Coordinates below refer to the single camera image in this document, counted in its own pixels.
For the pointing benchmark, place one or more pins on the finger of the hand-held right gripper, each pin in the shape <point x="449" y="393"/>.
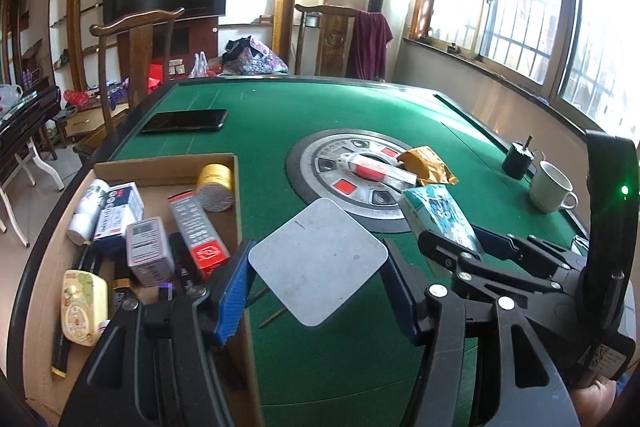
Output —
<point x="475" y="269"/>
<point x="495" y="243"/>

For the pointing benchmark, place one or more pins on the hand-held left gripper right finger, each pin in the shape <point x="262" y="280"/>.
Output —
<point x="402" y="307"/>

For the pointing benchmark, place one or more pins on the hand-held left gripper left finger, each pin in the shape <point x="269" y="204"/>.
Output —
<point x="234" y="292"/>

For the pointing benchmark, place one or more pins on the teal tissue packet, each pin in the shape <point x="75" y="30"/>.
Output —
<point x="440" y="217"/>

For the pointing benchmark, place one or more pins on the red white carton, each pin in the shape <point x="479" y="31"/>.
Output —
<point x="200" y="232"/>

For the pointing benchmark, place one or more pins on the pink white medicine box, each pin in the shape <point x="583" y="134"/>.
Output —
<point x="149" y="252"/>

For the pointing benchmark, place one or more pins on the yellow tape roll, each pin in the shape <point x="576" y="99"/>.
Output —
<point x="215" y="189"/>

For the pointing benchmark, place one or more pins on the blue white medicine box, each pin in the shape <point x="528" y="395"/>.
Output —
<point x="120" y="212"/>

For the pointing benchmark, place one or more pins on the pale yellow case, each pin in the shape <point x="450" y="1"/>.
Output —
<point x="85" y="307"/>

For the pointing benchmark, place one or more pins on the white plastic bottle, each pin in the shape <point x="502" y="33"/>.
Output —
<point x="87" y="212"/>

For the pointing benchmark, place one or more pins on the brown cardboard box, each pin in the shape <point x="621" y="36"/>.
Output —
<point x="55" y="247"/>

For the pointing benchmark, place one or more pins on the person's right hand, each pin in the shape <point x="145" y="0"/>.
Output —
<point x="597" y="399"/>

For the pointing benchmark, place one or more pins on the white cup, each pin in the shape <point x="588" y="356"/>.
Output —
<point x="547" y="189"/>

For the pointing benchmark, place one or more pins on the black cylindrical cup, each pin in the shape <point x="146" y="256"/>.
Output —
<point x="517" y="159"/>

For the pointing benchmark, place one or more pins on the yellow snack packet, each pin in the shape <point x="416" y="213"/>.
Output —
<point x="427" y="164"/>

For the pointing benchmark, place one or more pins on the clear case red insert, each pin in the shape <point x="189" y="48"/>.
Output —
<point x="375" y="167"/>

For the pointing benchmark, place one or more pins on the round table centre panel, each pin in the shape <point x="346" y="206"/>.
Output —
<point x="320" y="167"/>

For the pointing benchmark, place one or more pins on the black smartphone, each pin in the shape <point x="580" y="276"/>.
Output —
<point x="185" y="121"/>

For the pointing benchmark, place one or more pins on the white plastic bag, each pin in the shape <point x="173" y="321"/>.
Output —
<point x="199" y="66"/>

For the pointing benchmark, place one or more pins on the floral bag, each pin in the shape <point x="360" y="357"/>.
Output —
<point x="255" y="59"/>

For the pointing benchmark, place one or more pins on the white folding table legs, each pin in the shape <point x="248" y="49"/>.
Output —
<point x="30" y="177"/>

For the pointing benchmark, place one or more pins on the purple cloth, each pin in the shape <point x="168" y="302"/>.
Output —
<point x="370" y="44"/>

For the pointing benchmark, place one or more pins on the window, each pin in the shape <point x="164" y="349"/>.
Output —
<point x="520" y="7"/>

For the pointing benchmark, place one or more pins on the wooden armchair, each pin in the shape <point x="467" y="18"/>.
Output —
<point x="140" y="67"/>

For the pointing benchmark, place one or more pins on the carved wooden chair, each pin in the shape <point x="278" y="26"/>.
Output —
<point x="330" y="42"/>

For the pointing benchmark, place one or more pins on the clear frame eyeglasses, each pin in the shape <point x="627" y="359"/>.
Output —
<point x="580" y="243"/>

